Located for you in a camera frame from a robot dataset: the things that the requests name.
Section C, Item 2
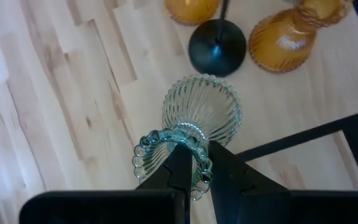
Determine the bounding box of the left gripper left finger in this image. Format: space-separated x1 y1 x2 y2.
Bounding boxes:
135 143 194 224

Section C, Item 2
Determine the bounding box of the amber ribbed glass candle holder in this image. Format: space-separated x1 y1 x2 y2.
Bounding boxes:
249 0 354 75
165 0 222 26

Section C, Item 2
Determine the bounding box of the wooden shelf with black legs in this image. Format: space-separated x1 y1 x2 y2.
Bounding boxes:
0 0 358 192

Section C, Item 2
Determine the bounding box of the clear ribbed glass candle holder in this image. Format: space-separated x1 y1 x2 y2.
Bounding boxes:
131 73 244 202

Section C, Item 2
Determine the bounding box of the black metal candlestick holder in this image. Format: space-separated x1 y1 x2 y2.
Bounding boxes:
187 0 247 78

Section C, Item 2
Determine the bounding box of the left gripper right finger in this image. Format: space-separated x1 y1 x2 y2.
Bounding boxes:
208 140 289 224

